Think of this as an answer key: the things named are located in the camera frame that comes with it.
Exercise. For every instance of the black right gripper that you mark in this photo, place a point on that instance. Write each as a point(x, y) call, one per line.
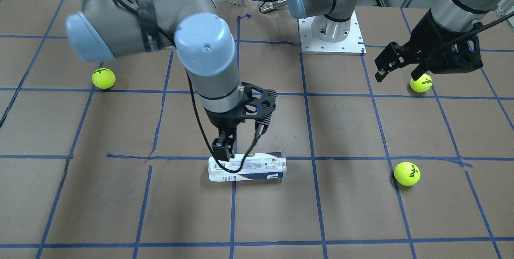
point(223, 121)

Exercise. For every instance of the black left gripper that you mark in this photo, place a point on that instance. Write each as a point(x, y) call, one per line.
point(426, 33)

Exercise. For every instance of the white blue tennis ball can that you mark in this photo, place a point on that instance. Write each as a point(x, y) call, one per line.
point(257, 166)

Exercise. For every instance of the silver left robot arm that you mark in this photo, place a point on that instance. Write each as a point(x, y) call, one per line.
point(462, 15)

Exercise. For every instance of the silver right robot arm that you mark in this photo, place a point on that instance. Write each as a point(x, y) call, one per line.
point(107, 29)

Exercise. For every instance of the yellow tennis ball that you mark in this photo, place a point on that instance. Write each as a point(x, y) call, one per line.
point(422, 85)
point(407, 173)
point(103, 78)

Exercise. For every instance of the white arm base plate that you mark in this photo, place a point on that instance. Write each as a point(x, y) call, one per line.
point(319, 35)

